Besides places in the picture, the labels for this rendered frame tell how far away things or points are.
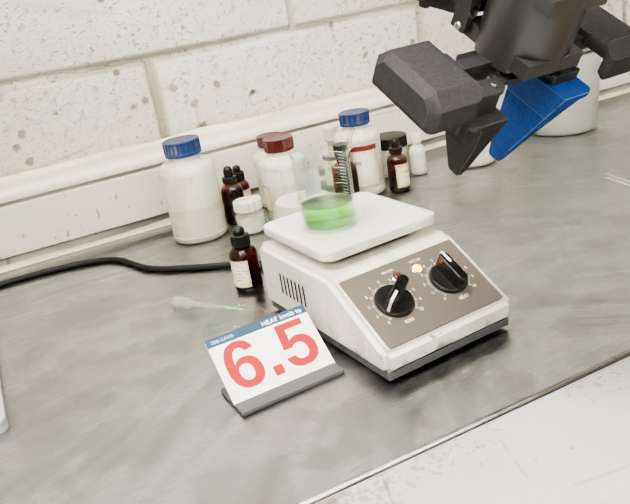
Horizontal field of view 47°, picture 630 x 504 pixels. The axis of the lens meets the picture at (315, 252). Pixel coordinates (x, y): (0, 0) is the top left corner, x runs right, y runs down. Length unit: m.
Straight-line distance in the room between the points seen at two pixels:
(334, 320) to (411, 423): 0.12
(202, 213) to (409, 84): 0.55
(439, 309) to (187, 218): 0.44
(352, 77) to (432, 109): 0.76
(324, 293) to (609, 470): 0.25
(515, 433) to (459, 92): 0.23
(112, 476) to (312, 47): 0.77
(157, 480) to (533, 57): 0.36
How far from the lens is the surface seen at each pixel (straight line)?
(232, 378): 0.58
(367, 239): 0.61
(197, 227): 0.94
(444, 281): 0.61
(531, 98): 0.52
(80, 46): 1.04
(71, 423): 0.62
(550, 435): 0.51
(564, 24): 0.46
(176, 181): 0.92
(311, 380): 0.58
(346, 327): 0.59
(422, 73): 0.43
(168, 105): 1.07
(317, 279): 0.60
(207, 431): 0.56
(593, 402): 0.54
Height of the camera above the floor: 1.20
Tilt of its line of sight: 21 degrees down
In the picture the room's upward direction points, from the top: 9 degrees counter-clockwise
